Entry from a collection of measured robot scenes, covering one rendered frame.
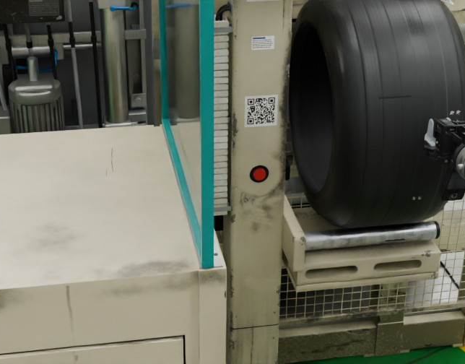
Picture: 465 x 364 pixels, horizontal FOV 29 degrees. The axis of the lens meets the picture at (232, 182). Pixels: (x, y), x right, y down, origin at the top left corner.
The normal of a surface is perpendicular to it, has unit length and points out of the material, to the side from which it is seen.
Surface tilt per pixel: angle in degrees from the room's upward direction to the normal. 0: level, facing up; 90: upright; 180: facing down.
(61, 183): 0
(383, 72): 53
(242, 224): 89
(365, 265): 90
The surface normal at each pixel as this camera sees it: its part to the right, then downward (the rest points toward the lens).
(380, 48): 0.12, -0.36
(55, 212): 0.01, -0.88
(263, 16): 0.18, 0.46
